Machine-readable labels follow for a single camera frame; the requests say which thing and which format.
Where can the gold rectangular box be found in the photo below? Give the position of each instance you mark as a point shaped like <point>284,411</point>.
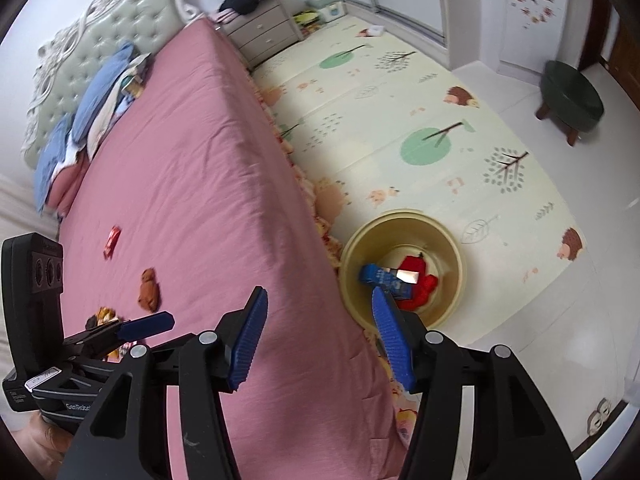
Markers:
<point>407,276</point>

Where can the beige curtain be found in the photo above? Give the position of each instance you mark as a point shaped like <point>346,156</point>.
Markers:
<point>18,215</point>

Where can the green white storage box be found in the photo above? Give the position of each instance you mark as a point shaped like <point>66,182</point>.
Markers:
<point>328,10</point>

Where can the yellow plastic bucket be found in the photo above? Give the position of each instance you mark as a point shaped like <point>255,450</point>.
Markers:
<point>411,252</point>

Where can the grey bedside drawer cabinet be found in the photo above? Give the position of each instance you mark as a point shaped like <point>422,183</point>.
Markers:
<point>261,35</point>

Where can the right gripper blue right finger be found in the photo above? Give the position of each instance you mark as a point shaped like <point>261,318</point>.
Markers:
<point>396,337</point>

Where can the blue pillow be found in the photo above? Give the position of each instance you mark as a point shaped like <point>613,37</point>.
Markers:
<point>98,90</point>
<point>53,153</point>

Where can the mustard yellow pouch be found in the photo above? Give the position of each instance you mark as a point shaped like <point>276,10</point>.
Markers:
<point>103,316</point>

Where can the rust brown sock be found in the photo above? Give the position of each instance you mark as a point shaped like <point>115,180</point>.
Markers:
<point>149,291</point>

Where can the blue box in bucket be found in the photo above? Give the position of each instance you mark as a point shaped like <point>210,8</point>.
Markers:
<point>385,278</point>

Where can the pink bed sheet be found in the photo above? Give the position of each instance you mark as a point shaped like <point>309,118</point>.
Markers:
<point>198,182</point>

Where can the red candy bar wrapper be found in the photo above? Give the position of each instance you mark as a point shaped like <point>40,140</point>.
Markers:
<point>111,242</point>

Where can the red cloth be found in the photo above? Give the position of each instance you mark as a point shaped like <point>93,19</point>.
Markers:
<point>424,287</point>

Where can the white cream cloth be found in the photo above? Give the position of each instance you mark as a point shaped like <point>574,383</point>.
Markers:
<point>127,88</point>

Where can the patterned cream floor mat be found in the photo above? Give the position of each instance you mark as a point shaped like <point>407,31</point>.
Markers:
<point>407,160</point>

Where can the dark green round stool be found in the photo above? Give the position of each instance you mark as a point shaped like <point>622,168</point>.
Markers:
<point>568,96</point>

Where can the black rolled sock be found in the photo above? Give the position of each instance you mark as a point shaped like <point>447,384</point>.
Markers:
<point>92,323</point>

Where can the person's left hand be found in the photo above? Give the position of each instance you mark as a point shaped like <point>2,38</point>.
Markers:
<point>45,445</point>

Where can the green tufted headboard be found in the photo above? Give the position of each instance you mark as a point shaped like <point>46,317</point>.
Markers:
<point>69,62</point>

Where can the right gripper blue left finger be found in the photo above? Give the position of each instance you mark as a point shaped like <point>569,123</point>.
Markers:
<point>245,332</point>

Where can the pink folded blanket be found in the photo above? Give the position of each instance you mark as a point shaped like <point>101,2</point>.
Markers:
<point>66,184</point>

